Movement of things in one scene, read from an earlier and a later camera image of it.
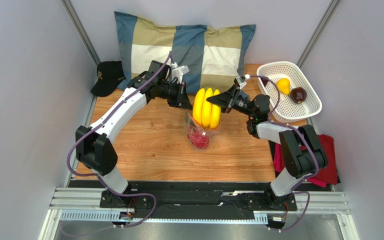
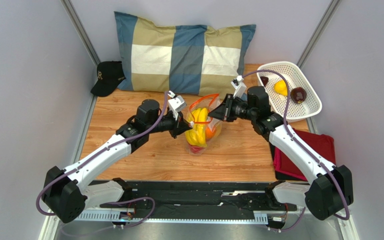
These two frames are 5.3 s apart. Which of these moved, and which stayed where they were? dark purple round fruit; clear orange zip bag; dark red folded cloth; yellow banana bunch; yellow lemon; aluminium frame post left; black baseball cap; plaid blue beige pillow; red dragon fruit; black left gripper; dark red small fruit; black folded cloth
Moved: clear orange zip bag; black left gripper; yellow banana bunch; red dragon fruit
Stayed: black baseball cap; dark red folded cloth; aluminium frame post left; black folded cloth; dark purple round fruit; dark red small fruit; yellow lemon; plaid blue beige pillow
